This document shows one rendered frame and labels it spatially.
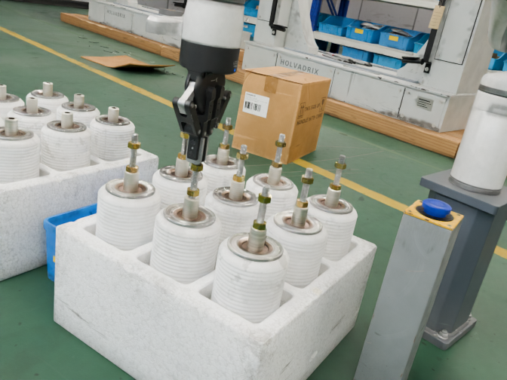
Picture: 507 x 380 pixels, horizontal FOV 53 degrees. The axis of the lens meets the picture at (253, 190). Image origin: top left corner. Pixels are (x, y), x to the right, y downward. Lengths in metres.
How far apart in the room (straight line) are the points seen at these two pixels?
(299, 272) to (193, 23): 0.38
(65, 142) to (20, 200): 0.15
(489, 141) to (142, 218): 0.59
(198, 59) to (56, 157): 0.51
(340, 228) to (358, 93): 2.06
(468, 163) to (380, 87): 1.85
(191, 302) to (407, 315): 0.32
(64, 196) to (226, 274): 0.48
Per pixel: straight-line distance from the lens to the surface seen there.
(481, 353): 1.11
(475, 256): 1.00
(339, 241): 0.86
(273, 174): 0.90
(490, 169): 0.97
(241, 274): 0.64
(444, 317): 1.05
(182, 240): 0.70
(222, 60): 0.64
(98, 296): 0.81
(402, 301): 0.79
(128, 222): 0.78
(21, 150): 0.99
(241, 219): 0.79
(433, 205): 0.75
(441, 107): 2.64
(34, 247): 1.05
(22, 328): 0.93
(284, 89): 1.82
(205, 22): 0.63
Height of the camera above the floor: 0.56
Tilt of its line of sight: 21 degrees down
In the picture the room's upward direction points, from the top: 10 degrees clockwise
